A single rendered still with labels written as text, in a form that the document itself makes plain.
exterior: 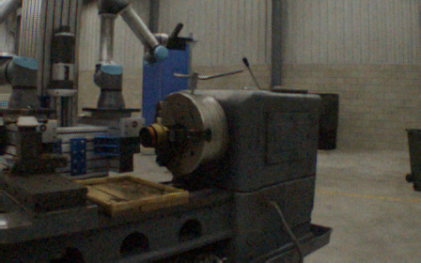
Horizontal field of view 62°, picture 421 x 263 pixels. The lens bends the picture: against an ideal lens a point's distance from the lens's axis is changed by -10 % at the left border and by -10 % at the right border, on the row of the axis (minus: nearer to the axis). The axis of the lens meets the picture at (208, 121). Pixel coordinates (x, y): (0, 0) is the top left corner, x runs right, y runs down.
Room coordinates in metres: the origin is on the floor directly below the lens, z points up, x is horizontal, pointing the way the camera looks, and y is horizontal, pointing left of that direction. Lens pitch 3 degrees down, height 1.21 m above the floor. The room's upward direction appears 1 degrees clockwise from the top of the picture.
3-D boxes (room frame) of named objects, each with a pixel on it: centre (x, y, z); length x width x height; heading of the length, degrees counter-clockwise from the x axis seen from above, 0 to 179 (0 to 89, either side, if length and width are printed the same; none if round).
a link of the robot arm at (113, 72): (1.98, 0.51, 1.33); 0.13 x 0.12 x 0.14; 30
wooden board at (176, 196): (1.29, 0.29, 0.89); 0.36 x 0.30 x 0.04; 45
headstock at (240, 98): (1.79, -0.19, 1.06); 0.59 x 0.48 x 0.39; 135
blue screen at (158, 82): (8.35, 1.06, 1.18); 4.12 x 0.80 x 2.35; 21
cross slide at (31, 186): (1.08, 0.53, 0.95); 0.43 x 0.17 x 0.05; 45
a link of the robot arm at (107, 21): (2.09, 0.58, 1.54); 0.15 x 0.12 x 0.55; 30
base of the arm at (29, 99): (1.59, 0.82, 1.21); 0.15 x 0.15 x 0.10
